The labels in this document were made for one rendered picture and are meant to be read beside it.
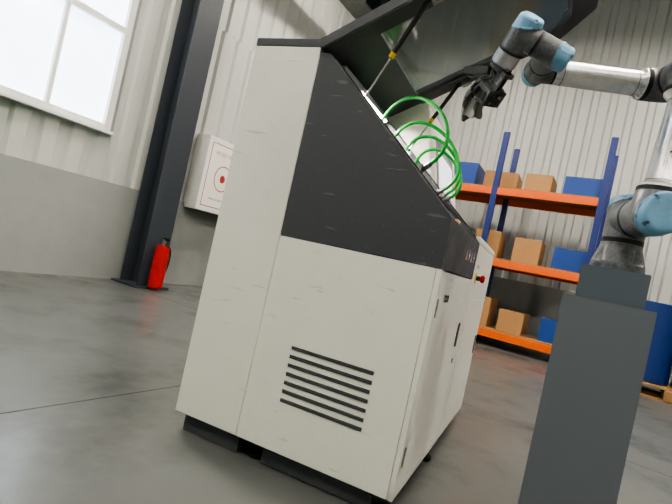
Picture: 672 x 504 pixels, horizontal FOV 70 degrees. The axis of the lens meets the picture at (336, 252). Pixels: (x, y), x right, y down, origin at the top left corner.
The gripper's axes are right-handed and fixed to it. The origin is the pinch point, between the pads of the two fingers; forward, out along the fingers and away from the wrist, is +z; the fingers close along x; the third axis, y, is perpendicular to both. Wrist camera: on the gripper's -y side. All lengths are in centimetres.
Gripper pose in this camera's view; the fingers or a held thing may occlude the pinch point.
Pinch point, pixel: (463, 116)
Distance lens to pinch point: 172.0
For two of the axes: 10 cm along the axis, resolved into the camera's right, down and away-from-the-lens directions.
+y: 3.5, 7.6, -5.6
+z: -3.5, 6.5, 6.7
